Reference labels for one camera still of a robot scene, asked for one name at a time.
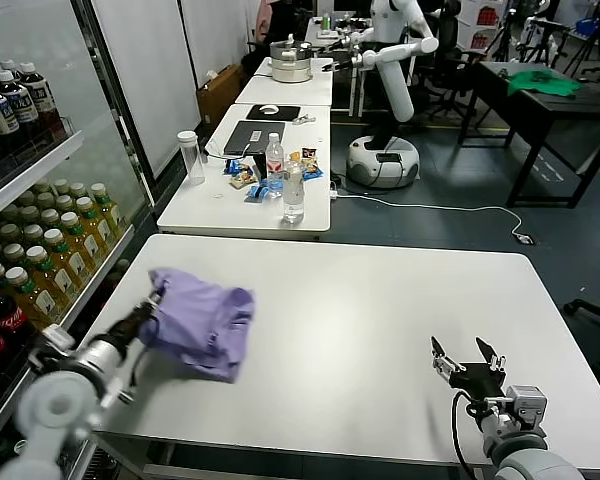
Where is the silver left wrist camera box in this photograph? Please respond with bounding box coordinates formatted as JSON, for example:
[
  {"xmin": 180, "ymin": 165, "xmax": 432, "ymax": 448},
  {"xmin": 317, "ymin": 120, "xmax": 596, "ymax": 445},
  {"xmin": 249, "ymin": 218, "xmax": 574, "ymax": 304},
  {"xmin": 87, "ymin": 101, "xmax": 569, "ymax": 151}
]
[{"xmin": 38, "ymin": 324, "xmax": 77, "ymax": 354}]

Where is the clear tumbler white lid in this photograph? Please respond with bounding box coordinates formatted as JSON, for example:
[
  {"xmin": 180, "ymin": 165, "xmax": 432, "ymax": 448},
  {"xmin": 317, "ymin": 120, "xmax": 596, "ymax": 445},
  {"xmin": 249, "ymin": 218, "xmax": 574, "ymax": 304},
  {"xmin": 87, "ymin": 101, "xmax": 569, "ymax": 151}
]
[{"xmin": 176, "ymin": 130, "xmax": 206, "ymax": 187}]

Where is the closed grey laptop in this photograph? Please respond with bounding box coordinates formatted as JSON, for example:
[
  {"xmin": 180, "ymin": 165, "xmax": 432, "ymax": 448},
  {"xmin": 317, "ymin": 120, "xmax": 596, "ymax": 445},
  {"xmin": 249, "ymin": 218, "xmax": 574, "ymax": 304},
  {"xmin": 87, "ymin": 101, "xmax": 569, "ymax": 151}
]
[{"xmin": 222, "ymin": 120, "xmax": 286, "ymax": 157}]

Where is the black metal table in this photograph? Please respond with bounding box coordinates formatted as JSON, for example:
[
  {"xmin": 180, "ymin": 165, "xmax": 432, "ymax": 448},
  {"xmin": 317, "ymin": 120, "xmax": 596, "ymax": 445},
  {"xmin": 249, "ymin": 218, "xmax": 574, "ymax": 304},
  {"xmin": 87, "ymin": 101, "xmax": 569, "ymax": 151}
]
[{"xmin": 457, "ymin": 60, "xmax": 600, "ymax": 209}]

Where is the brown cardboard box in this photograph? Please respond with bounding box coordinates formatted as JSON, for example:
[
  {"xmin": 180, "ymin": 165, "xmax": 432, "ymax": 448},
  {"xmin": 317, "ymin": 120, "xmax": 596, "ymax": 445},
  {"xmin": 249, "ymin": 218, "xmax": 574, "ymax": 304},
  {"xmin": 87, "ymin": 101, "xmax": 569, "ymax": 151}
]
[{"xmin": 195, "ymin": 64, "xmax": 244, "ymax": 129}]

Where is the cluttered white desk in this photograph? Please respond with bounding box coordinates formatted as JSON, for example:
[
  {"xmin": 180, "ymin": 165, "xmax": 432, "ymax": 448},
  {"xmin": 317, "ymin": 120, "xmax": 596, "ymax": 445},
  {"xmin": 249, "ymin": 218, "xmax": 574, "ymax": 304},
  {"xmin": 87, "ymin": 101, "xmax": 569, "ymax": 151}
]
[{"xmin": 303, "ymin": 17, "xmax": 376, "ymax": 49}]

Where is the black chair base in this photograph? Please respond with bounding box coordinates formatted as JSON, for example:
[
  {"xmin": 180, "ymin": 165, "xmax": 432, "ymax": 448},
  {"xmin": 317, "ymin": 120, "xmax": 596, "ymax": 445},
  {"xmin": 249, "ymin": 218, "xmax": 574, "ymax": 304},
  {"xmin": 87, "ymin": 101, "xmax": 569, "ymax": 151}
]
[{"xmin": 562, "ymin": 287, "xmax": 600, "ymax": 374}]

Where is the glass door drinks cabinet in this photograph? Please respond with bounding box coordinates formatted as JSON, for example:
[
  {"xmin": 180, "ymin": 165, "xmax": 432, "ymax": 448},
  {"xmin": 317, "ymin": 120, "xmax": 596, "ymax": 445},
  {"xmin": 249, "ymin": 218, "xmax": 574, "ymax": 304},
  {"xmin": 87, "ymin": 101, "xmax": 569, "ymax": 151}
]
[{"xmin": 0, "ymin": 0, "xmax": 156, "ymax": 480}]

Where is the white floor cable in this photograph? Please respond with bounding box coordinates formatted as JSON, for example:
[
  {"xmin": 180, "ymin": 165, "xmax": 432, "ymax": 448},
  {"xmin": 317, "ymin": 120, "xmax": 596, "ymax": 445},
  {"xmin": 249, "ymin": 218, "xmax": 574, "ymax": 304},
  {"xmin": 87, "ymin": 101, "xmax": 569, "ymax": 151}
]
[{"xmin": 329, "ymin": 192, "xmax": 531, "ymax": 241}]

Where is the black camera tripod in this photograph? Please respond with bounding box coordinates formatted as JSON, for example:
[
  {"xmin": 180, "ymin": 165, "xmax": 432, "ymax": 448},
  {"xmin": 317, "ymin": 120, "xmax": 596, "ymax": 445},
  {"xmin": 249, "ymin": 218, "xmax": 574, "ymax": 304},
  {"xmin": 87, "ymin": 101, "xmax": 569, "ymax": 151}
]
[
  {"xmin": 564, "ymin": 0, "xmax": 600, "ymax": 94},
  {"xmin": 487, "ymin": 9, "xmax": 519, "ymax": 64}
]

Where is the black mouse pad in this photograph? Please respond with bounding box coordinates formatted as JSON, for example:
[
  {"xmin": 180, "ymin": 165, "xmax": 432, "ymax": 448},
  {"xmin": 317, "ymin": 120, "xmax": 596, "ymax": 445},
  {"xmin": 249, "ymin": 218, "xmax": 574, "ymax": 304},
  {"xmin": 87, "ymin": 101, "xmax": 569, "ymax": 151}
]
[{"xmin": 244, "ymin": 104, "xmax": 301, "ymax": 122}]

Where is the plain clear water bottle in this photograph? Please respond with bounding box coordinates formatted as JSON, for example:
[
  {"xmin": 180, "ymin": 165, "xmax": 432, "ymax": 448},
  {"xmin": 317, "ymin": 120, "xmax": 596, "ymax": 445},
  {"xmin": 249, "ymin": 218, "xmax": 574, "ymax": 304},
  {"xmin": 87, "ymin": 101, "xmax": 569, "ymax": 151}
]
[{"xmin": 281, "ymin": 160, "xmax": 306, "ymax": 225}]

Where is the biscuit snack packet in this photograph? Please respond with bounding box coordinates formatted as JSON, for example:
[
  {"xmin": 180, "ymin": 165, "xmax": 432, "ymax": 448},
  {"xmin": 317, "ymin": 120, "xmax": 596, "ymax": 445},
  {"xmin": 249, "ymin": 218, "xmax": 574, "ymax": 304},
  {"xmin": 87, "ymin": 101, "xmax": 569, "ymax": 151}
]
[{"xmin": 229, "ymin": 169, "xmax": 259, "ymax": 190}]

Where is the white humanoid robot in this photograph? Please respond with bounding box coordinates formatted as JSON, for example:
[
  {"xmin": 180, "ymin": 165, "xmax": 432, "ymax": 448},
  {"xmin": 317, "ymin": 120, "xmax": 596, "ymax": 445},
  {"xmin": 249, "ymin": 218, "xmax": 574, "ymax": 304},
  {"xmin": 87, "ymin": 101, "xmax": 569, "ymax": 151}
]
[{"xmin": 324, "ymin": 0, "xmax": 439, "ymax": 190}]

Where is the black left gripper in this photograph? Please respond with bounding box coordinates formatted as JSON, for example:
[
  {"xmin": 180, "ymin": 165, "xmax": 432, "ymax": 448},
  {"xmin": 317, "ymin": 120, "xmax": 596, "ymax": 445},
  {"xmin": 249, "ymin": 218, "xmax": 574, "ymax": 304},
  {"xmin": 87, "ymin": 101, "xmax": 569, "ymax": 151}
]
[{"xmin": 110, "ymin": 288, "xmax": 165, "ymax": 346}]

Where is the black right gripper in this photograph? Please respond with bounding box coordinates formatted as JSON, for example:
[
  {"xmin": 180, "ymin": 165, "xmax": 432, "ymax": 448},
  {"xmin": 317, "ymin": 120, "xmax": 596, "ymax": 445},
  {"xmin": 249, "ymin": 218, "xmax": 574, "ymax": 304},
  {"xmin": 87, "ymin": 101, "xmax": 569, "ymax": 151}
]
[{"xmin": 431, "ymin": 336, "xmax": 506, "ymax": 400}]

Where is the silver cooking pot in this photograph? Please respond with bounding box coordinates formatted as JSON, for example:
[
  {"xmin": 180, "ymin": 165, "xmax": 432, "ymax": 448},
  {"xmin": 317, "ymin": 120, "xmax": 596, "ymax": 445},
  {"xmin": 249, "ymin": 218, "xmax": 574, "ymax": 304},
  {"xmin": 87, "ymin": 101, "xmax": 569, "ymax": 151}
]
[{"xmin": 269, "ymin": 34, "xmax": 314, "ymax": 85}]

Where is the white laptop cable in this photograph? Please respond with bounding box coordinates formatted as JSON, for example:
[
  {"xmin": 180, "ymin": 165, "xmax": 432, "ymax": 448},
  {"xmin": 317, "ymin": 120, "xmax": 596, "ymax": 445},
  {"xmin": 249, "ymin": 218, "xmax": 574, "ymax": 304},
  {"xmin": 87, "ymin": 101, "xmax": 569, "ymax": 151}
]
[{"xmin": 202, "ymin": 144, "xmax": 254, "ymax": 162}]

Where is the black office chair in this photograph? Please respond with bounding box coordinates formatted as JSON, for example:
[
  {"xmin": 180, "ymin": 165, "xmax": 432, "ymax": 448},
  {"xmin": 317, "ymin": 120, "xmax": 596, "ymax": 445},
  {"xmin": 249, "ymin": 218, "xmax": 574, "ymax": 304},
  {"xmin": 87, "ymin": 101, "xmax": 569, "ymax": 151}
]
[{"xmin": 424, "ymin": 0, "xmax": 486, "ymax": 121}]

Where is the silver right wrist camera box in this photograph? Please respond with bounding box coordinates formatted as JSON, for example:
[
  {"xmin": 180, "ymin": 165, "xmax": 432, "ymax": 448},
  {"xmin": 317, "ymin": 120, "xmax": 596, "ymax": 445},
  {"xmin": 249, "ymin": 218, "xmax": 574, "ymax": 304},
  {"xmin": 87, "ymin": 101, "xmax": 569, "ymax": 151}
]
[{"xmin": 509, "ymin": 384, "xmax": 549, "ymax": 434}]

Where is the green cloth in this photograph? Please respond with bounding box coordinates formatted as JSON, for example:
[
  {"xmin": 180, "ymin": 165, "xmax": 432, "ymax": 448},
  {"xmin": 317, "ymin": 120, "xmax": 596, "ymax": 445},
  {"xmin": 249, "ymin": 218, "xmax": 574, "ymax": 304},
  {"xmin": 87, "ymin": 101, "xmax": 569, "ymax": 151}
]
[{"xmin": 507, "ymin": 69, "xmax": 584, "ymax": 99}]

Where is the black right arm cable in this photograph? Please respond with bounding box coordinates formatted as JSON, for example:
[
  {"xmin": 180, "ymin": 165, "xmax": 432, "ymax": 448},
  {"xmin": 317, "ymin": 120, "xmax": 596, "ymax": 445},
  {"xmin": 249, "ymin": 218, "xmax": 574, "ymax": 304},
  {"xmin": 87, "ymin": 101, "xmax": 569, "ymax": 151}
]
[{"xmin": 451, "ymin": 389, "xmax": 475, "ymax": 474}]

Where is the large white side table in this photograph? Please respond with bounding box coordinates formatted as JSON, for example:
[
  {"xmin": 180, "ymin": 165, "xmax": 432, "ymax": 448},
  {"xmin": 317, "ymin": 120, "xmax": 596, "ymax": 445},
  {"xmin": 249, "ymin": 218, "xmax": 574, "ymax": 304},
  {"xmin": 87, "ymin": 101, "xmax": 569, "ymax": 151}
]
[{"xmin": 156, "ymin": 103, "xmax": 332, "ymax": 244}]

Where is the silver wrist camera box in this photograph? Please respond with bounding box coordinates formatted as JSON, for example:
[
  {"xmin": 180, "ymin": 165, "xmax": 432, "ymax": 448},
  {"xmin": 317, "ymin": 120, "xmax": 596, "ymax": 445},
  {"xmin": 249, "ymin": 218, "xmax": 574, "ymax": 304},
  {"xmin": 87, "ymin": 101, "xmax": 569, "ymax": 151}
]
[
  {"xmin": 38, "ymin": 324, "xmax": 77, "ymax": 354},
  {"xmin": 509, "ymin": 384, "xmax": 549, "ymax": 434}
]

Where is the red label water bottle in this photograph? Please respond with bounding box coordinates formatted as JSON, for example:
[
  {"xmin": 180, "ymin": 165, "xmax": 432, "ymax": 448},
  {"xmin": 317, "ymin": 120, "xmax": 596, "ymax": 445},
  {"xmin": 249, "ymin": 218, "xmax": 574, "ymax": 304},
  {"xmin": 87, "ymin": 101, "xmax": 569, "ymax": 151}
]
[{"xmin": 265, "ymin": 132, "xmax": 286, "ymax": 200}]

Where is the purple t-shirt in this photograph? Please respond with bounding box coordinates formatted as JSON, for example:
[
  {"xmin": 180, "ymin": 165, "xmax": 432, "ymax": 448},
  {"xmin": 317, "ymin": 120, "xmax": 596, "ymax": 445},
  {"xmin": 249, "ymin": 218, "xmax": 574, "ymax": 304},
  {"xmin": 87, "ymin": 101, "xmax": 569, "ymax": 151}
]
[{"xmin": 147, "ymin": 268, "xmax": 256, "ymax": 385}]

